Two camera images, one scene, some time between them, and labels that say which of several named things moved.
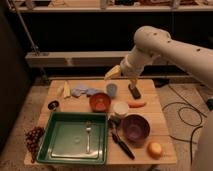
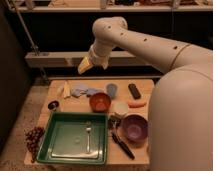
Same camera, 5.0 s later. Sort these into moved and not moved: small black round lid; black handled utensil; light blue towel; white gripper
Moved: white gripper
Not moved: small black round lid; light blue towel; black handled utensil
